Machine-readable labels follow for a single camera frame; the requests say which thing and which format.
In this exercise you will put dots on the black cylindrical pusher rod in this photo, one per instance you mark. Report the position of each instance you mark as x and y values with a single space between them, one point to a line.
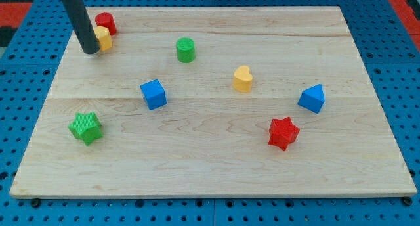
81 23

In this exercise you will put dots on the light wooden board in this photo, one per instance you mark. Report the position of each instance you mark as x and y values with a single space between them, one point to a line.
209 140

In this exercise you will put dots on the red star block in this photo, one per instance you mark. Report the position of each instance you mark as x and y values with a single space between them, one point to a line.
282 132

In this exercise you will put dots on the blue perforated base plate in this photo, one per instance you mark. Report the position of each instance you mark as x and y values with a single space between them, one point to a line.
390 56

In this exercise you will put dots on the green cylinder block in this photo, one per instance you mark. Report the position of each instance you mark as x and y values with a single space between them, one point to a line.
185 47

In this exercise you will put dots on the green star block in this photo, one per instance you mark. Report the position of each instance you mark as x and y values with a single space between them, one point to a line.
86 127

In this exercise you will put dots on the blue triangular prism block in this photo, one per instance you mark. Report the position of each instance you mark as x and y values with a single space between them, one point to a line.
312 98

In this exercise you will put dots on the red cylinder block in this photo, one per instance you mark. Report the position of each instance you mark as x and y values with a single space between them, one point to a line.
106 20

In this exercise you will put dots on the blue cube block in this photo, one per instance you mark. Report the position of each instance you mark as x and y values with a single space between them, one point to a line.
153 94

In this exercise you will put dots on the yellow hexagon block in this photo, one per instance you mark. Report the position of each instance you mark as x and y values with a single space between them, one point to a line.
103 37

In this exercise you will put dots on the yellow heart block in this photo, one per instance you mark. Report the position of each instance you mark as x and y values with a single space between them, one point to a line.
243 79

